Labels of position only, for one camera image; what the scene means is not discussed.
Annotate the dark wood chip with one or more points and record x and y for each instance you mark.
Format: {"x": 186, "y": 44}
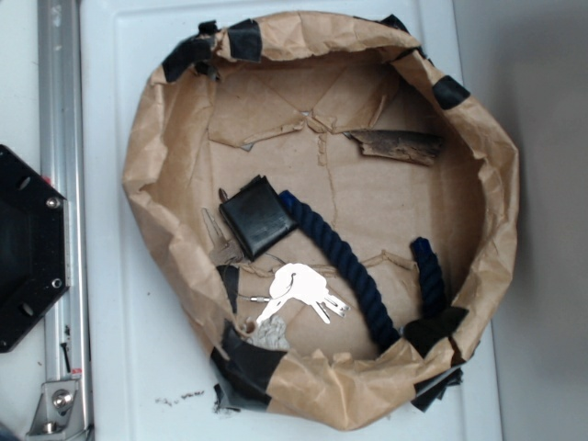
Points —
{"x": 400, "y": 145}

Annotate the black leather wallet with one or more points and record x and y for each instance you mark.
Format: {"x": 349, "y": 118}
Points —
{"x": 257, "y": 217}

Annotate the brown paper bin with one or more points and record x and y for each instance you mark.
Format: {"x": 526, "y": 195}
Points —
{"x": 422, "y": 255}

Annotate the white plastic tray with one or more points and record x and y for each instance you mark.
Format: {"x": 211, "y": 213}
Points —
{"x": 151, "y": 377}

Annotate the aluminium extrusion rail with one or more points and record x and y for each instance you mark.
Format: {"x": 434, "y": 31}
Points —
{"x": 66, "y": 324}

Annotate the black octagonal mount plate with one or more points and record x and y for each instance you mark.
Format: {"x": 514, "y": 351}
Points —
{"x": 33, "y": 255}

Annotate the grey corner bracket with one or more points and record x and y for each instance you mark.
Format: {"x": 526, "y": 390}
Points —
{"x": 59, "y": 414}

